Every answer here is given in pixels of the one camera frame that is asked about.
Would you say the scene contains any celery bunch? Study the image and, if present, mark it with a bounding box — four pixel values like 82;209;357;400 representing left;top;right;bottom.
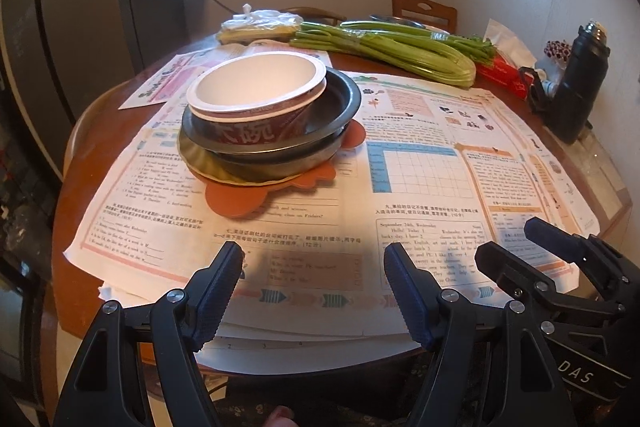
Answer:
290;20;497;89

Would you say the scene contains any pink student newspaper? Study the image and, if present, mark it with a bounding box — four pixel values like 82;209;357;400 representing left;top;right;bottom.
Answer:
118;39;332;110

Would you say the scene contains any curved wooden chair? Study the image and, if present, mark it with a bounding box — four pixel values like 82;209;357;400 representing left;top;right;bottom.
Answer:
283;6;347;26

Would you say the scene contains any grey refrigerator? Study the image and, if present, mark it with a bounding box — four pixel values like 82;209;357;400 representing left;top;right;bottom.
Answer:
1;0;144;181

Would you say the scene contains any black thermos bottle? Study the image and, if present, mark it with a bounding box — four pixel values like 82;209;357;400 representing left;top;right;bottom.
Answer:
518;20;611;144

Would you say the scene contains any spotted cloth item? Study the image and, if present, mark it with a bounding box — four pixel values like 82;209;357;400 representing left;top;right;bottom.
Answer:
544;40;572;64

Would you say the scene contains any yellow shell-shaped plate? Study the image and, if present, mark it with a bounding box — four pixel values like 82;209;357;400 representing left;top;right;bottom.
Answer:
177;130;297;186

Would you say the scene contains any large worksheet newspaper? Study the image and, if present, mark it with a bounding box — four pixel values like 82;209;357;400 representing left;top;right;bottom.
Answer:
65;74;599;375

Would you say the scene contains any red paper noodle bowl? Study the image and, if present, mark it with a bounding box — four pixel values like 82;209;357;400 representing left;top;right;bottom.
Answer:
190;78;328;145

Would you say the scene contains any deep steel bowl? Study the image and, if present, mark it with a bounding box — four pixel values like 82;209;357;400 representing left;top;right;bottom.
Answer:
181;68;361;156

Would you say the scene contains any red tissue box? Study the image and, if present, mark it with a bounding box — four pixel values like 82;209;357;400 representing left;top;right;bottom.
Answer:
476;18;536;100

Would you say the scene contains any orange plastic plate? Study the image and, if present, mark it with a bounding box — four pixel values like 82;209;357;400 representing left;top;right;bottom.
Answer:
203;118;368;221

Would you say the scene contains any bagged yellow food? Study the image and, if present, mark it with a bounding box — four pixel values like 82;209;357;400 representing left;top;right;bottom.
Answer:
216;3;304;44

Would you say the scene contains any wooden chair with backrest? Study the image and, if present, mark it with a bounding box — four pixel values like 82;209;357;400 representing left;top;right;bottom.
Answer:
392;0;458;34

